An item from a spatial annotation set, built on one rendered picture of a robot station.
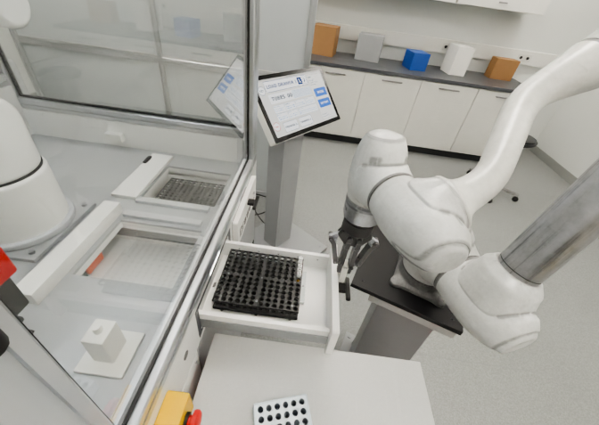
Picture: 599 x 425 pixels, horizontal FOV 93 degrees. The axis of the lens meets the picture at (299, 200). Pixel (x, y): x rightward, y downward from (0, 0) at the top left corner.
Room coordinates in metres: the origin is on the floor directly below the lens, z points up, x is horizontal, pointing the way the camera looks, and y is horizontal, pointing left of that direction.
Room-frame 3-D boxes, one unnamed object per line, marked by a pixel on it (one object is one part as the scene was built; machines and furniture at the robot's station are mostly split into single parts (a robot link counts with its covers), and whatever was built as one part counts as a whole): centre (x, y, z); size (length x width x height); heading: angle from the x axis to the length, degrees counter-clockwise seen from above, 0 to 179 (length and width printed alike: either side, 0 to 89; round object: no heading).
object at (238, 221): (0.81, 0.19, 0.87); 0.29 x 0.02 x 0.11; 0
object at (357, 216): (0.52, -0.15, 1.17); 0.09 x 0.09 x 0.06
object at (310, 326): (0.49, 0.08, 0.86); 0.40 x 0.26 x 0.06; 90
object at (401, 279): (0.70, -0.47, 0.81); 0.22 x 0.18 x 0.06; 158
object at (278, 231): (1.46, 0.08, 0.51); 0.50 x 0.45 x 1.02; 54
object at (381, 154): (0.51, -0.15, 1.28); 0.13 x 0.11 x 0.16; 20
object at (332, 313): (0.49, -0.13, 0.87); 0.29 x 0.02 x 0.11; 0
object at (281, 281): (0.49, 0.07, 0.87); 0.22 x 0.18 x 0.06; 90
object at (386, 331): (0.68, -0.46, 0.38); 0.30 x 0.30 x 0.76; 70
